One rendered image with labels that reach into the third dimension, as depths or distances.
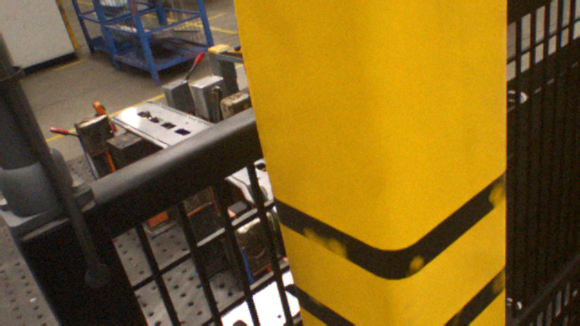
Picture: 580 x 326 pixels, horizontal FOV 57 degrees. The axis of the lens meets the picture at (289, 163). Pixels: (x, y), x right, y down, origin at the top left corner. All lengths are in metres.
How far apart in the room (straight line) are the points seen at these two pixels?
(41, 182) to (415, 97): 0.17
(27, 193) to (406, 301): 0.18
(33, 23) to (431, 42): 7.99
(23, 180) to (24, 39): 7.91
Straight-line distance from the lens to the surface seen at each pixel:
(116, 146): 1.79
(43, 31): 8.20
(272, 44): 0.25
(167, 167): 0.28
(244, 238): 1.14
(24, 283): 1.94
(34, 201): 0.26
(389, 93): 0.21
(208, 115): 1.88
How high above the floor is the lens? 1.66
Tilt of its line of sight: 28 degrees down
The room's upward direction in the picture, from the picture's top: 12 degrees counter-clockwise
